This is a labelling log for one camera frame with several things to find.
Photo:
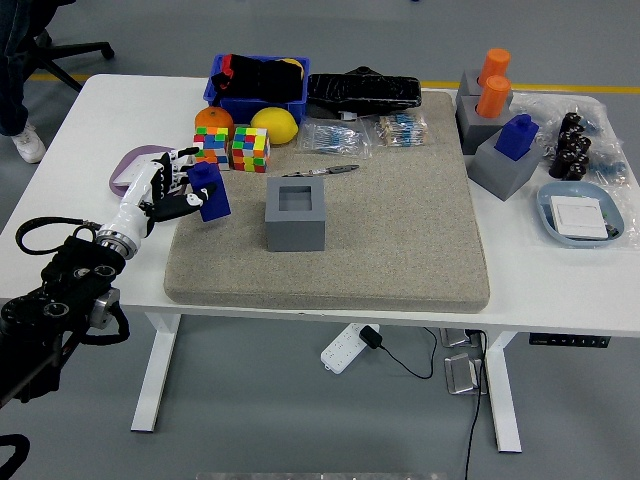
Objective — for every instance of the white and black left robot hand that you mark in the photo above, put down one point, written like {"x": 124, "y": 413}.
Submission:
{"x": 132, "y": 205}

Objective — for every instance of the blue seal with square knob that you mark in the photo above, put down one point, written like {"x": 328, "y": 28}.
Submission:
{"x": 517, "y": 137}
{"x": 217, "y": 200}

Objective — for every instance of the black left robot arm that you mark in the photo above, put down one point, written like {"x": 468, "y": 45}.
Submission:
{"x": 75, "y": 270}

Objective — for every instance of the orange cylinder seal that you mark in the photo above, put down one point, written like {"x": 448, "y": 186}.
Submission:
{"x": 495, "y": 62}
{"x": 492, "y": 97}

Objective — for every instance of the purple tray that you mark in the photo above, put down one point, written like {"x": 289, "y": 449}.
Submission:
{"x": 120, "y": 175}

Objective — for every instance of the colourful puzzle cube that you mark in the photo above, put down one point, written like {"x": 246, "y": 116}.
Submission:
{"x": 212, "y": 145}
{"x": 250, "y": 147}

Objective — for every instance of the orange fruit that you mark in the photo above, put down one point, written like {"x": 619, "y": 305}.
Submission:
{"x": 212, "y": 120}

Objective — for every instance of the yellow lemon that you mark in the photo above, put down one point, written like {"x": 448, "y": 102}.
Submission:
{"x": 272, "y": 125}

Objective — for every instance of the blue plastic bin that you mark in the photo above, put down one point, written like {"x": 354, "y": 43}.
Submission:
{"x": 260, "y": 106}

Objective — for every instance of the person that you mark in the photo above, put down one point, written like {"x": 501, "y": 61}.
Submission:
{"x": 12, "y": 75}

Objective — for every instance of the black gloves with red trim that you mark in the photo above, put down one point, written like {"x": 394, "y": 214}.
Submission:
{"x": 265, "y": 77}

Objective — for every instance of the small metal pliers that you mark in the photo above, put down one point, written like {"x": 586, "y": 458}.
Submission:
{"x": 340, "y": 169}

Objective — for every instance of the clear bag of blue resistors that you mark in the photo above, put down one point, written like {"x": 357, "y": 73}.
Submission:
{"x": 332, "y": 137}

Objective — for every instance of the yellow round item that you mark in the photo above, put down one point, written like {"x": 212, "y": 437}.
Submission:
{"x": 292, "y": 63}

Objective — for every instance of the small white connector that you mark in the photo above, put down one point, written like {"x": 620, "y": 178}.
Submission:
{"x": 348, "y": 116}

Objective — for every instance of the grey-brown mat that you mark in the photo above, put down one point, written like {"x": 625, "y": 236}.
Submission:
{"x": 375, "y": 240}

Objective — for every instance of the white power strip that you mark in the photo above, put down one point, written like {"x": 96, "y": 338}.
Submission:
{"x": 340, "y": 350}

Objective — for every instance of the black keyboard in plastic wrap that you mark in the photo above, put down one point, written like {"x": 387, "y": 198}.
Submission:
{"x": 360, "y": 92}

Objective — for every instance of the black power adapter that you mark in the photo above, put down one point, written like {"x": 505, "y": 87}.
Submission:
{"x": 370, "y": 336}

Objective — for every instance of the clear bag of mixed resistors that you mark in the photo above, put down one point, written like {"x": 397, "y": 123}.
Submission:
{"x": 400, "y": 127}

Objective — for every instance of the metal floor socket box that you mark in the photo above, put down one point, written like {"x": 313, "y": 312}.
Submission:
{"x": 462, "y": 375}
{"x": 460, "y": 337}

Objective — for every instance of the light blue tray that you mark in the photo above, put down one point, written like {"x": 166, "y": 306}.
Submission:
{"x": 547, "y": 200}

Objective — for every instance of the white table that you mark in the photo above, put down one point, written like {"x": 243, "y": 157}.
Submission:
{"x": 550, "y": 290}

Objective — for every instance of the black capacitor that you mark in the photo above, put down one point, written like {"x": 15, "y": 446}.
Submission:
{"x": 572, "y": 121}
{"x": 580, "y": 161}
{"x": 571, "y": 136}
{"x": 559, "y": 169}
{"x": 581, "y": 145}
{"x": 565, "y": 156}
{"x": 575, "y": 173}

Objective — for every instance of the black table control panel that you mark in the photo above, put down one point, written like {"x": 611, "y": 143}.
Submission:
{"x": 570, "y": 341}

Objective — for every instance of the clear plastic bag of parts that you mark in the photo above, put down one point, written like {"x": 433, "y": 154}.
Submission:
{"x": 607, "y": 150}

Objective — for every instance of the small green circuit part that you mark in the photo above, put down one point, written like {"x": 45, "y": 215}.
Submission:
{"x": 612, "y": 230}

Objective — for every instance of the white switch panel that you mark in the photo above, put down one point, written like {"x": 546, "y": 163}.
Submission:
{"x": 131, "y": 167}
{"x": 577, "y": 216}

